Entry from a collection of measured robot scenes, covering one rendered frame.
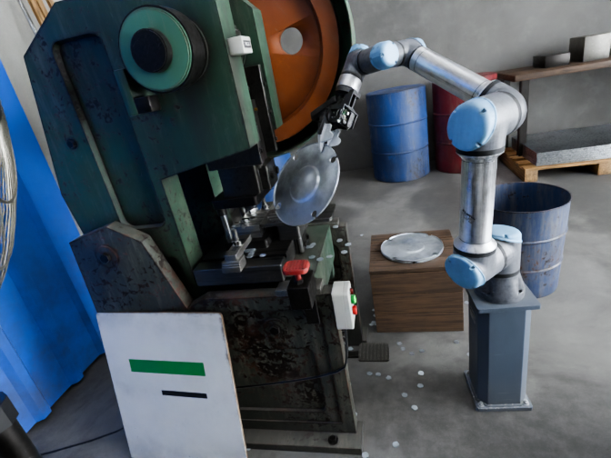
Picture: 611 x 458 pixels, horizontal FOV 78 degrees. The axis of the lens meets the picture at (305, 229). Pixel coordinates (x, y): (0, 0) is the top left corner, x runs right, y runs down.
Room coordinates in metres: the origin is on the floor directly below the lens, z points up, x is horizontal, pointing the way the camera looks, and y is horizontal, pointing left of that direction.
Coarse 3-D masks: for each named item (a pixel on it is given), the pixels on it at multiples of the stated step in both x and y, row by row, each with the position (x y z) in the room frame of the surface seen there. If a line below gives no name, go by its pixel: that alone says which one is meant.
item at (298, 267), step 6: (288, 264) 0.90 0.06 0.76; (294, 264) 0.90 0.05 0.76; (300, 264) 0.89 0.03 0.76; (306, 264) 0.89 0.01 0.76; (282, 270) 0.89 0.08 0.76; (288, 270) 0.88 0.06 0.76; (294, 270) 0.87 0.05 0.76; (300, 270) 0.87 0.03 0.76; (306, 270) 0.87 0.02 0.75; (300, 276) 0.89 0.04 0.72
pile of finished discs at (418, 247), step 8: (392, 240) 1.73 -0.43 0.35; (400, 240) 1.70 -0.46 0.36; (408, 240) 1.68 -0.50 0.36; (416, 240) 1.66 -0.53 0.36; (424, 240) 1.65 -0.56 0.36; (432, 240) 1.63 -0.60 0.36; (440, 240) 1.61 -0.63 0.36; (384, 248) 1.64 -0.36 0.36; (392, 248) 1.63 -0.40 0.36; (400, 248) 1.60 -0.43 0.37; (408, 248) 1.59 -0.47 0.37; (416, 248) 1.57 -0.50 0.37; (424, 248) 1.56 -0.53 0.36; (432, 248) 1.55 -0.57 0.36; (440, 248) 1.54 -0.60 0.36; (392, 256) 1.55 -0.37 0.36; (400, 256) 1.53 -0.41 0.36; (408, 256) 1.52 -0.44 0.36; (416, 256) 1.51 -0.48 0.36; (424, 256) 1.49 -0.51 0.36; (432, 256) 1.47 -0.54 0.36
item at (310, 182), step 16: (288, 160) 1.32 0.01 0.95; (304, 160) 1.26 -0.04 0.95; (320, 160) 1.20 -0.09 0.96; (336, 160) 1.15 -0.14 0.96; (288, 176) 1.28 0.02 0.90; (304, 176) 1.21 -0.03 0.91; (320, 176) 1.16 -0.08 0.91; (336, 176) 1.11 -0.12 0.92; (288, 192) 1.23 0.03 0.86; (304, 192) 1.17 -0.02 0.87; (320, 192) 1.12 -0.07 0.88; (288, 208) 1.19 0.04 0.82; (304, 208) 1.13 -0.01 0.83; (320, 208) 1.08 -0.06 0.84; (288, 224) 1.14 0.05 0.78
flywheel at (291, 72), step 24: (264, 0) 1.60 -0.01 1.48; (288, 0) 1.58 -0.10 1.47; (312, 0) 1.52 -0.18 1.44; (264, 24) 1.61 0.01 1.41; (288, 24) 1.58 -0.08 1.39; (312, 24) 1.56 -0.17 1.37; (336, 24) 1.50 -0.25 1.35; (312, 48) 1.56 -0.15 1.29; (336, 48) 1.51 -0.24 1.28; (288, 72) 1.59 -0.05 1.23; (312, 72) 1.57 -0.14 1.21; (336, 72) 1.52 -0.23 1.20; (288, 96) 1.60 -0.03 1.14; (312, 96) 1.54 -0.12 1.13; (288, 120) 1.56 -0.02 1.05
